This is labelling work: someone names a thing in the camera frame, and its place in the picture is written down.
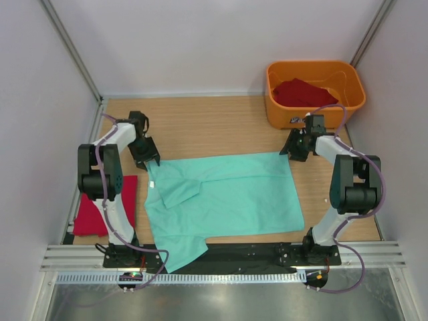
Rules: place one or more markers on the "teal t shirt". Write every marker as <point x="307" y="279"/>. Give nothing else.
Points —
<point x="191" y="200"/>

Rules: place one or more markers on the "aluminium corner post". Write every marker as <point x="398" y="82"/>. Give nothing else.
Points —
<point x="65" y="38"/>
<point x="379" y="18"/>

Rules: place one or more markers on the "orange plastic bin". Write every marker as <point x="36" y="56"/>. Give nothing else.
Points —
<point x="338" y="78"/>

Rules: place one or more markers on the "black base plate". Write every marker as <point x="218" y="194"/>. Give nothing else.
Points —
<point x="234" y="258"/>

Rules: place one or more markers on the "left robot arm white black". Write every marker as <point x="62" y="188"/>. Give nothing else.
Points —
<point x="101" y="179"/>

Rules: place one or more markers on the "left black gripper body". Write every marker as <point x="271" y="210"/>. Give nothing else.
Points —
<point x="142" y="149"/>

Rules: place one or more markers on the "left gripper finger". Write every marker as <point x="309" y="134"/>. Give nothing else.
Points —
<point x="141" y="164"/>
<point x="156" y="158"/>

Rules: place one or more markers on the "left aluminium corner post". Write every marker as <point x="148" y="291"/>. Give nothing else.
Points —
<point x="65" y="38"/>

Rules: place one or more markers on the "right aluminium corner post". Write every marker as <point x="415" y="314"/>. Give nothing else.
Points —
<point x="379" y="18"/>

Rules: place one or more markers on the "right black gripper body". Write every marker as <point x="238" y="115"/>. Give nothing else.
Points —
<point x="299" y="143"/>

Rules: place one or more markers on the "aluminium frame rail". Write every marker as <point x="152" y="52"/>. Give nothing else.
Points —
<point x="375" y="254"/>

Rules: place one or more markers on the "folded magenta t shirt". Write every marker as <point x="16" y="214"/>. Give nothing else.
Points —
<point x="89" y="221"/>

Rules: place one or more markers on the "white slotted cable duct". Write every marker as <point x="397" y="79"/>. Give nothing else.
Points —
<point x="132" y="278"/>

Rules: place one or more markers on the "dark red t shirt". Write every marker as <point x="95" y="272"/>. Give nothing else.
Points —
<point x="298" y="93"/>

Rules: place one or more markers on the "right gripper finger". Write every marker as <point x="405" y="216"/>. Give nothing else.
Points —
<point x="291" y="142"/>
<point x="294" y="154"/>

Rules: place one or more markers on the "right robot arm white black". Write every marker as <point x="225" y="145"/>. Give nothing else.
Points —
<point x="356" y="189"/>

